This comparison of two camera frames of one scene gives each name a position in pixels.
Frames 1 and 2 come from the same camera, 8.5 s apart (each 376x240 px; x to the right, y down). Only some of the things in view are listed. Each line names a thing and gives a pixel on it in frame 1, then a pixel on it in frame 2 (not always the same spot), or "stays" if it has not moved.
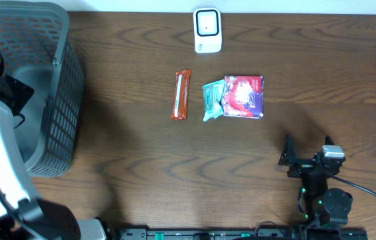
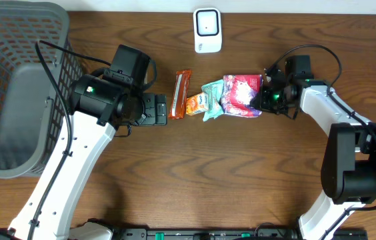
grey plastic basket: (40, 51) stays
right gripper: (289, 159) -> (265, 93)
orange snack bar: (181, 94) stays
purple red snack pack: (243, 96) stays
